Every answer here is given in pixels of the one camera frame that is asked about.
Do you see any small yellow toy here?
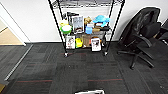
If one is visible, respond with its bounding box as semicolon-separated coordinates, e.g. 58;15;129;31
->
75;37;84;49

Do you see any brown cardboard package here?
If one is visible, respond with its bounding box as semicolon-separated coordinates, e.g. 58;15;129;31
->
82;34;96;48

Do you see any white bag with dark print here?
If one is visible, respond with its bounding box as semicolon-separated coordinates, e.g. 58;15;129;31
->
90;37;103;53

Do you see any white box with dark picture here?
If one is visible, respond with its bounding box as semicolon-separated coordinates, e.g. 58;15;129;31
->
65;34;76;50

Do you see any small blue box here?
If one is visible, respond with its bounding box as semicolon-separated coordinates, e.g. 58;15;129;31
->
85;25;94;35

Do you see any small brown box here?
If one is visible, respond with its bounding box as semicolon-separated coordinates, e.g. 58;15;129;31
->
92;27;101;35

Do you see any yellow green ball toy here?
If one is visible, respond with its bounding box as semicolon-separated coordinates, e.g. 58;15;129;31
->
59;20;73;35

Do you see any light blue plush toy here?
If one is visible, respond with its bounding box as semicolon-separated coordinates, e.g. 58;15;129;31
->
92;13;111;29

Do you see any small black item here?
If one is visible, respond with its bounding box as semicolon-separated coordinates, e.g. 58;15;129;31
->
66;11;80;21

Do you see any black office chair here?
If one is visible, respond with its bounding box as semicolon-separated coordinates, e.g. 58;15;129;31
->
116;7;163;70

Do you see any dark desk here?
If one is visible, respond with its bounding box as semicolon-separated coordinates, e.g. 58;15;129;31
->
159;18;168;43

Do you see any black wire shelf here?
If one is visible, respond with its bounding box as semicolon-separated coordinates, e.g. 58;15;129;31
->
47;0;126;58

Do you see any white door frame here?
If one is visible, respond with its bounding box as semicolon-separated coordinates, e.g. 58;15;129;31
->
0;2;28;46

